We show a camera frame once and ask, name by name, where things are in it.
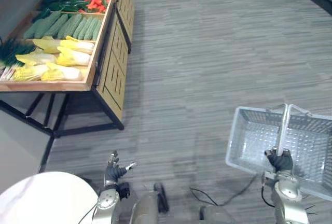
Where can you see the robot left leg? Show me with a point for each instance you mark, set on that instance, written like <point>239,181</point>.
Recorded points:
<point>145,209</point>

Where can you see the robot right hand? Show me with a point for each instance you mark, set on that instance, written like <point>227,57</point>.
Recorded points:
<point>281,162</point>

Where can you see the robot dark left foot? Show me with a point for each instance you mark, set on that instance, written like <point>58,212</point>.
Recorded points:
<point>161,195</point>

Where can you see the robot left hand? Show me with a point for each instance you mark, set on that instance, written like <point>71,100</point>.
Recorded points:
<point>114,173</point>

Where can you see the yellow napa cabbage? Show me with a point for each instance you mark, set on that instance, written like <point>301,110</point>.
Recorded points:
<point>29,73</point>
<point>66,73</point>
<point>75,58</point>
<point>80,45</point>
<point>46,44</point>
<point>39,58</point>

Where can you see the dark green pepper pile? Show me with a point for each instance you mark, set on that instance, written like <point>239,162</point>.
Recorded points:
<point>64,3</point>

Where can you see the red orange pepper pile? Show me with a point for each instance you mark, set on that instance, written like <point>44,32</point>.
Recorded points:
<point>97,3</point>

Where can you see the grey plastic shopping basket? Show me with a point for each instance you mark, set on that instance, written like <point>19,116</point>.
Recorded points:
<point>311,146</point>

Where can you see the green onion bunch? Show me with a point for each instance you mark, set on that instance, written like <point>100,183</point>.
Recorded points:
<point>13,51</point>

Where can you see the white round table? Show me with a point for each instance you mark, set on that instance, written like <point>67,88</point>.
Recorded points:
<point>44,200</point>

